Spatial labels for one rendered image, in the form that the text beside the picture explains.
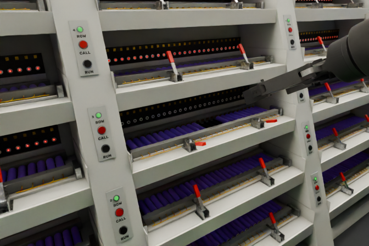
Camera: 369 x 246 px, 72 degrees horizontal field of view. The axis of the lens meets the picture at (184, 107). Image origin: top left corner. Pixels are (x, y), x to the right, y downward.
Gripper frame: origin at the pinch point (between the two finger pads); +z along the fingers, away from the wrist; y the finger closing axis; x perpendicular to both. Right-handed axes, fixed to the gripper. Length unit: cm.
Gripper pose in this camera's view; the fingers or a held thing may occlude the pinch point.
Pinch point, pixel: (270, 91)
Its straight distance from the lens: 61.5
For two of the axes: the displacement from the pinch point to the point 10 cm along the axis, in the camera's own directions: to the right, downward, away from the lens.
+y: 8.5, -1.9, 4.8
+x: -2.9, -9.5, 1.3
